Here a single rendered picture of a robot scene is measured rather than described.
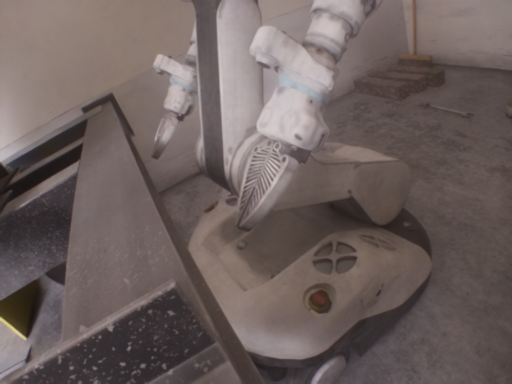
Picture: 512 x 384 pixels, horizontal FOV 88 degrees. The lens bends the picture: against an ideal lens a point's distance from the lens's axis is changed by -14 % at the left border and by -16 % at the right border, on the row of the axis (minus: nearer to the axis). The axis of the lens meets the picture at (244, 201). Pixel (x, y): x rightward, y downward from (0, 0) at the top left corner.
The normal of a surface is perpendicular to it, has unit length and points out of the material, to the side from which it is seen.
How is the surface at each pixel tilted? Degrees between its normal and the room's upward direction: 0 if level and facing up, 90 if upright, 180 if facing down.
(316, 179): 87
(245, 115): 90
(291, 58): 82
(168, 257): 0
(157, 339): 83
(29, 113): 90
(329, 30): 59
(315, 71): 67
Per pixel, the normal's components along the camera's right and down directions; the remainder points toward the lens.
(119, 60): 0.43, 0.38
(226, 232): 0.40, 0.11
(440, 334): -0.32, -0.78
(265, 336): -0.40, 0.08
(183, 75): 0.04, 0.15
